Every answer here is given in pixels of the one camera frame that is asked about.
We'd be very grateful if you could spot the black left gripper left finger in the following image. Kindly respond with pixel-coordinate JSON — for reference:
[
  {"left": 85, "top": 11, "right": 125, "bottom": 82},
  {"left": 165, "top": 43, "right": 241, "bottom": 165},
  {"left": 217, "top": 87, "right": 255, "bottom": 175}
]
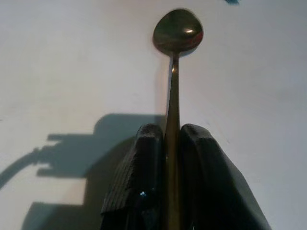
[{"left": 100, "top": 123, "right": 166, "bottom": 230}]

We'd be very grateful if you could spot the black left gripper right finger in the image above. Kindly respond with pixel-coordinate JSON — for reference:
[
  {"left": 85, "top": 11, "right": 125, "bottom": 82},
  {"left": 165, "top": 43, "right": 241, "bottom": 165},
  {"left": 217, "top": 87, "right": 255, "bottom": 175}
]
[{"left": 178, "top": 123, "right": 272, "bottom": 230}]

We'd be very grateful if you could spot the gold-toned metal spoon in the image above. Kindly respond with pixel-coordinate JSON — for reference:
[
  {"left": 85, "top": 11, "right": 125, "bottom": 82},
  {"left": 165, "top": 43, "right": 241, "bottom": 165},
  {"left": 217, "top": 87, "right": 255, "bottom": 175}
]
[{"left": 152, "top": 8, "right": 205, "bottom": 230}]

